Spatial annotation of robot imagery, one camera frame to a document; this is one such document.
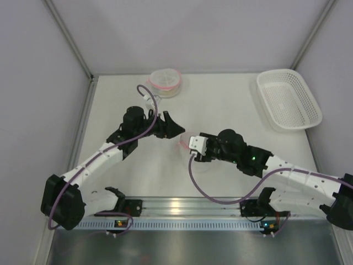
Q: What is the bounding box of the aluminium frame post left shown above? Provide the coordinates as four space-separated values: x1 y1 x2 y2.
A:
42 0 94 81

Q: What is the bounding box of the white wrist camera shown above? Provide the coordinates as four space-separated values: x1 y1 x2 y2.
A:
143 94 162 111
188 136 208 156

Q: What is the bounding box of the aluminium frame post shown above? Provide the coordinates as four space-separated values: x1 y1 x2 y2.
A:
42 0 94 81
290 0 339 70

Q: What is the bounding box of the white plastic basket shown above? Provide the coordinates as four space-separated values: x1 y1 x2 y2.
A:
256 69 323 133

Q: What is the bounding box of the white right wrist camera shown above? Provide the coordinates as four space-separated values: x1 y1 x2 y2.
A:
188 136 208 156

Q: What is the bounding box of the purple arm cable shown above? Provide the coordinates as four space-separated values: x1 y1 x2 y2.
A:
188 153 353 237
47 84 159 238

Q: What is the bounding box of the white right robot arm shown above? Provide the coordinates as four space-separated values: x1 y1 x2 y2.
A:
189 129 352 231

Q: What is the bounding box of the white slotted cable duct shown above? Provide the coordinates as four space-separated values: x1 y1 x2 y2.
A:
75 219 275 231

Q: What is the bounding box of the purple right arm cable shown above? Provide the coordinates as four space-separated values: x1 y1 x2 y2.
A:
188 153 353 237

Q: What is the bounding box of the aluminium mounting rail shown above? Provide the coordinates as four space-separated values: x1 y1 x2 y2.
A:
82 196 329 220

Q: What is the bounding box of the aluminium frame post right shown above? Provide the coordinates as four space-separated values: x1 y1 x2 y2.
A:
290 0 339 70

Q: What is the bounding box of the white mesh laundry bag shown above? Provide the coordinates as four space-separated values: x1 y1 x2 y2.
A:
178 131 218 174
147 68 182 98

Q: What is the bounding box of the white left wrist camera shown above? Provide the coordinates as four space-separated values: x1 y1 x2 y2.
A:
143 94 162 111

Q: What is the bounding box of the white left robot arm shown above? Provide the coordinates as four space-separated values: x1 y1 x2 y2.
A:
40 106 185 230

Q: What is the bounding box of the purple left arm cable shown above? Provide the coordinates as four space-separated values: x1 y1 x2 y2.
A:
47 84 159 238

